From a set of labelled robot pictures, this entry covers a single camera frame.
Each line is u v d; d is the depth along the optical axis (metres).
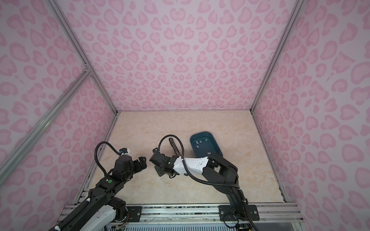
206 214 0.75
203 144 1.00
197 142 1.01
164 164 0.66
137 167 0.75
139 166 0.75
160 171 0.77
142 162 0.76
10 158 0.52
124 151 0.73
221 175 0.48
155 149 0.78
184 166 0.55
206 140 1.01
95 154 0.58
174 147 0.96
